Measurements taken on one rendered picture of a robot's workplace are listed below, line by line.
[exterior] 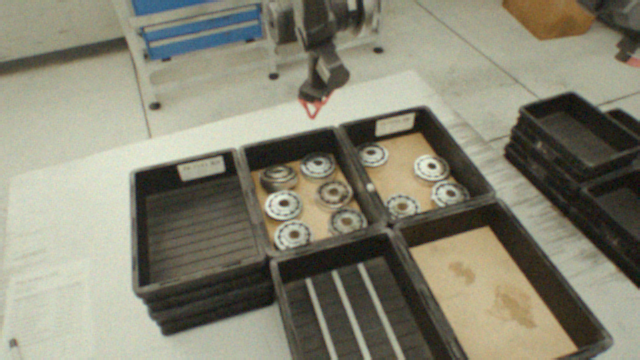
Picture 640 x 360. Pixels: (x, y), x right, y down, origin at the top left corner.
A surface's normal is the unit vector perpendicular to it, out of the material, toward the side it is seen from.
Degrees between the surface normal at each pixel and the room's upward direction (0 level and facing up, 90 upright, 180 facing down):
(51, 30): 90
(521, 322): 0
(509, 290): 0
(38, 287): 0
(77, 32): 90
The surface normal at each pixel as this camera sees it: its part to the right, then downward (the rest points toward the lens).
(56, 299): -0.03, -0.69
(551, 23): 0.17, 0.72
